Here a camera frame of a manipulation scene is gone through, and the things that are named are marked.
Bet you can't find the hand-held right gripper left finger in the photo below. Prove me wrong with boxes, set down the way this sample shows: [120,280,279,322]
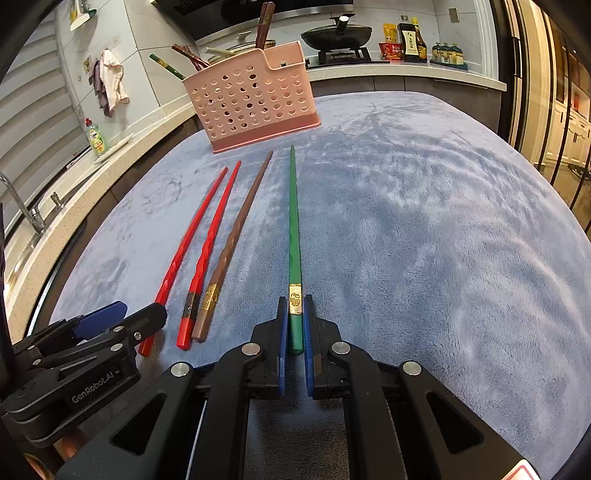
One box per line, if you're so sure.
[55,295,289,480]

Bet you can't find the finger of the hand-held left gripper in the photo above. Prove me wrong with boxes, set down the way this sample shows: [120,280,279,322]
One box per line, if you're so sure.
[11,301,129,356]
[34,304,168,370]

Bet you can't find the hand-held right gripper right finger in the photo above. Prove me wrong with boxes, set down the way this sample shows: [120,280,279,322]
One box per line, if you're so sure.
[302,295,532,480]

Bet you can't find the green chopstick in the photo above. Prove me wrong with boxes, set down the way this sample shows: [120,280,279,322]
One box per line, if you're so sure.
[148,53,186,80]
[287,144,305,356]

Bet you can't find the pink perforated utensil basket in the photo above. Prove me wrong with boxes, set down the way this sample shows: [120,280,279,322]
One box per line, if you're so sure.
[182,41,321,153]

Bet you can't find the reddish brown chopstick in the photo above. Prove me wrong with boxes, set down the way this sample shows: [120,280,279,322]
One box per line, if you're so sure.
[181,45,211,66]

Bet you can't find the dark red chopstick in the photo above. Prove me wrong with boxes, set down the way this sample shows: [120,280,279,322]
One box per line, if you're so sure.
[172,44,206,69]

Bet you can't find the maroon chopstick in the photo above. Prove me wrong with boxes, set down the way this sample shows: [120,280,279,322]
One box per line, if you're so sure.
[262,2,277,47]
[255,2,269,49]

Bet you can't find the chrome kitchen faucet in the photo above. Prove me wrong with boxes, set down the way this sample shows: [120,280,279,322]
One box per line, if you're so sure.
[0,172,47,236]

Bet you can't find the blue-grey fleece blanket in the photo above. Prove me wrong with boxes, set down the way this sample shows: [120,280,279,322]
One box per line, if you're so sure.
[46,91,591,480]

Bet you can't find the green dish soap bottle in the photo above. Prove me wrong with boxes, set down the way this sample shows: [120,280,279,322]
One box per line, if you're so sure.
[84,117,108,158]

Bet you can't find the white window blinds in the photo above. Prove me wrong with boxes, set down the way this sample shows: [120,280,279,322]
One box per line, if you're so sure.
[0,18,93,217]

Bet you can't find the purple hanging cloth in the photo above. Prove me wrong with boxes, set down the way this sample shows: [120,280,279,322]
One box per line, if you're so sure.
[90,60,114,118]

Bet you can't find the pink hanging cloth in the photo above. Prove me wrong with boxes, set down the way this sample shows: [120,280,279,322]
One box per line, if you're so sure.
[99,49,130,106]

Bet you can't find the black gas stove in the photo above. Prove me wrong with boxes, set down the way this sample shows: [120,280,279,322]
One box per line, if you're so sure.
[307,46,372,70]

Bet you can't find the beige pan with lid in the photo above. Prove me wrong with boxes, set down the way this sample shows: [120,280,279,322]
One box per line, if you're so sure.
[205,32,278,63]

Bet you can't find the white hanging utensil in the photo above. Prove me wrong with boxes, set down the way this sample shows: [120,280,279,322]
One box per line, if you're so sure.
[69,0,98,31]

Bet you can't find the black wok with lid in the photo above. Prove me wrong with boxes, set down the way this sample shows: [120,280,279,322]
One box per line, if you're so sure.
[300,15,374,51]

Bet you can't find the dark soy sauce bottle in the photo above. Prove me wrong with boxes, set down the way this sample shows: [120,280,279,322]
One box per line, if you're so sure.
[398,15,419,63]

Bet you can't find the yellow-capped sauce bottle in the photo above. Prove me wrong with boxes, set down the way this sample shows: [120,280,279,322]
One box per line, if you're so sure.
[411,17,428,63]

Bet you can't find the spice jar set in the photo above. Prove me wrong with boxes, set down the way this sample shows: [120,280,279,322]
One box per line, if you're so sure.
[430,42,469,71]

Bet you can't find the glass sliding door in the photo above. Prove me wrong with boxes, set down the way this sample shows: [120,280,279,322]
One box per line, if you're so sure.
[496,0,591,213]

